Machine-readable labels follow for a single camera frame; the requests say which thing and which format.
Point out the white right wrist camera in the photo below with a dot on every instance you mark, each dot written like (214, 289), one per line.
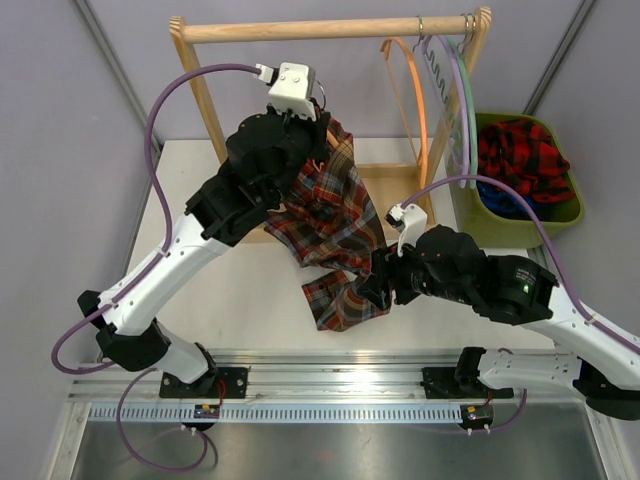
(410, 222)

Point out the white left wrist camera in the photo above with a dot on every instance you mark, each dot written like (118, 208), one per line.
(291, 86)

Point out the lilac plastic hanger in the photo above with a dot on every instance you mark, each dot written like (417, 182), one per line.
(457, 110)

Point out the aluminium mounting rail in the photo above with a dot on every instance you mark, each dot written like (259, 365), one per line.
(334, 389)

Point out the wooden clothes rack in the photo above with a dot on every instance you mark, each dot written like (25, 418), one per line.
(385, 181)

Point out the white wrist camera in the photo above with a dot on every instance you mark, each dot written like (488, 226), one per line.
(410, 222)
(291, 86)

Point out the mint green plastic hanger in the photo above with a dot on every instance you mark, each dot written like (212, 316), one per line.
(467, 75)

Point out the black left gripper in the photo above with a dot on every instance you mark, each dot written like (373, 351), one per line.
(317, 129)

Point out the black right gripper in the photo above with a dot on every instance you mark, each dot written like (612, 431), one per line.
(389, 266)

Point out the red black checked shirt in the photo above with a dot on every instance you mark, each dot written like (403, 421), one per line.
(521, 154)

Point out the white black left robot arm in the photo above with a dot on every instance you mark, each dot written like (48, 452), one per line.
(265, 156)

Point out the brown multicolour plaid shirt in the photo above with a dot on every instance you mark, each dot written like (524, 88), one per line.
(330, 221)

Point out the orange hanger of plaid shirt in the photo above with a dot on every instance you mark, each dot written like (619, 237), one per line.
(323, 119)

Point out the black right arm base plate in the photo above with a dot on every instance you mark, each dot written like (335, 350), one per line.
(442, 383)

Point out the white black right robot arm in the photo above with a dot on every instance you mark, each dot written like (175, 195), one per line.
(600, 361)

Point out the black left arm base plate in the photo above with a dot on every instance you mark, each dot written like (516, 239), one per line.
(228, 383)

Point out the blue checked shirt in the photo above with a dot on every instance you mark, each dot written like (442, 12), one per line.
(503, 204)

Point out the green plastic bin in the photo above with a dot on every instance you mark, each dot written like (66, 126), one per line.
(490, 230)

